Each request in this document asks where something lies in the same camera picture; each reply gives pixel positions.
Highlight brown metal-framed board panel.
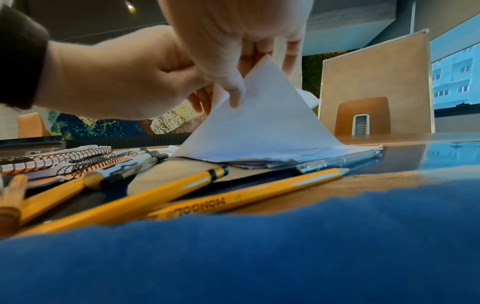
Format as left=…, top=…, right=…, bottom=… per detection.
left=319, top=28, right=437, bottom=137

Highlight person's right hand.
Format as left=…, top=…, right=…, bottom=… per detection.
left=157, top=0, right=316, bottom=108

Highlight bunch of yellow pencils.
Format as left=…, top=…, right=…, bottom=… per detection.
left=0, top=164, right=352, bottom=238

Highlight grey clear pen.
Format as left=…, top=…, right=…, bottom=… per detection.
left=293, top=149, right=384, bottom=176

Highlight silver ballpoint pens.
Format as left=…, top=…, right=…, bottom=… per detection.
left=99, top=153, right=171, bottom=189

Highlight blue eraser block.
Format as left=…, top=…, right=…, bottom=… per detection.
left=0, top=178, right=480, bottom=304

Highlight person's left hand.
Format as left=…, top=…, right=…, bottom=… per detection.
left=35, top=25, right=226, bottom=121

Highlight dark wooden box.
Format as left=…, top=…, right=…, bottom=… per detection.
left=0, top=140, right=69, bottom=156

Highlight green foliage wall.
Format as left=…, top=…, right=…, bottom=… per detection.
left=300, top=53, right=325, bottom=93

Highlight wooden table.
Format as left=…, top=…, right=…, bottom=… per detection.
left=127, top=132, right=480, bottom=216

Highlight window with building view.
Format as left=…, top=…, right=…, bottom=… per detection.
left=428, top=13, right=480, bottom=117

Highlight brown wooden chair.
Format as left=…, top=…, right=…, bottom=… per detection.
left=16, top=112, right=53, bottom=139
left=333, top=96, right=392, bottom=137

